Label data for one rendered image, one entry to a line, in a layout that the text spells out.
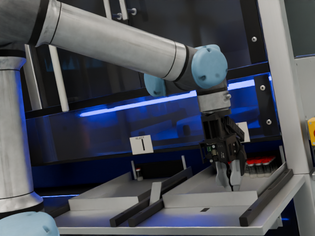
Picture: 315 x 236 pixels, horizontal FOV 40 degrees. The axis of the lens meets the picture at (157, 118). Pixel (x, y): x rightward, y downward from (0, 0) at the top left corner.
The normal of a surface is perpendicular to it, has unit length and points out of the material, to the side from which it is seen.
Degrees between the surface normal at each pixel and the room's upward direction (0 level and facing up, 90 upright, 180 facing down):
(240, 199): 90
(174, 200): 90
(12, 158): 91
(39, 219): 7
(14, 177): 91
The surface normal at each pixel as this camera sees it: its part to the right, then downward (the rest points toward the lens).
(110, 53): 0.15, 0.67
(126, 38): 0.44, -0.12
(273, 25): -0.50, 0.15
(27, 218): -0.14, -0.97
